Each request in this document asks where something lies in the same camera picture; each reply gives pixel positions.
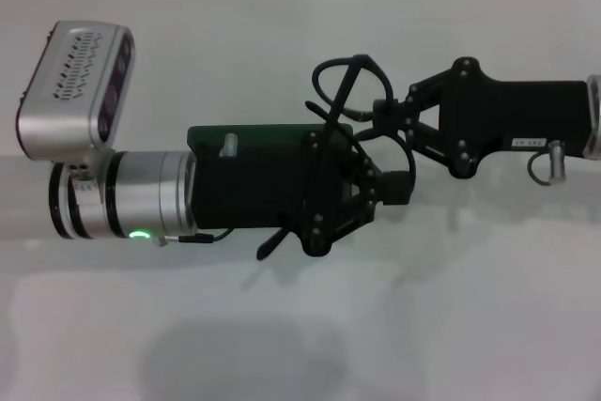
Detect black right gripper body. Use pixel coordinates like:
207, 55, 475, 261
436, 56, 591, 180

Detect right gripper silver plug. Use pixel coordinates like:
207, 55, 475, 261
548, 139, 570, 184

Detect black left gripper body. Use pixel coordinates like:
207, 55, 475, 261
193, 134, 351, 258

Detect gripper silver plug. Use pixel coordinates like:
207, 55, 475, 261
218, 133, 239, 159
548, 139, 570, 184

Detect left gripper silver plug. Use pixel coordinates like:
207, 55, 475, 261
218, 133, 239, 159

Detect green glasses case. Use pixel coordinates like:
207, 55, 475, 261
187, 123, 356, 172

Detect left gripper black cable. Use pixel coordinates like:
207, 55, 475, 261
149, 227, 235, 247

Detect black glasses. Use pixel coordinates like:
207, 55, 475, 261
256, 53, 417, 262

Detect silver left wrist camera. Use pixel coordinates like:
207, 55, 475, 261
16, 20, 137, 162

